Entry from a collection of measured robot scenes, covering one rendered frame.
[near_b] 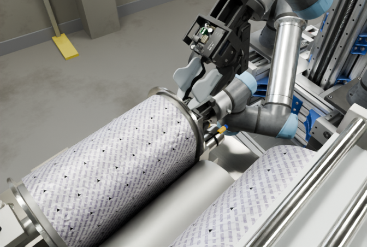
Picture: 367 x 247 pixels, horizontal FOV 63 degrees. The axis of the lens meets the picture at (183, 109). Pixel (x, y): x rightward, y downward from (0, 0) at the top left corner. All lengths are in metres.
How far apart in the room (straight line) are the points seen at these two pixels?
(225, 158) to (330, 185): 0.66
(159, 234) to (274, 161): 0.21
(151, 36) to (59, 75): 0.93
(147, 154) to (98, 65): 2.32
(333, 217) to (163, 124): 0.28
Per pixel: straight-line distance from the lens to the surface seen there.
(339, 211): 0.27
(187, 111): 0.47
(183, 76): 0.53
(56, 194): 0.43
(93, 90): 2.50
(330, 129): 1.27
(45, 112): 2.46
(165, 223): 0.46
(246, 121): 0.84
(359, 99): 1.30
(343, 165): 0.30
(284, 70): 0.90
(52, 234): 0.44
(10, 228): 0.45
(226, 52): 0.50
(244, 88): 0.78
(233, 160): 0.92
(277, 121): 0.85
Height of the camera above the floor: 1.66
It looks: 47 degrees down
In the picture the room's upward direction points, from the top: straight up
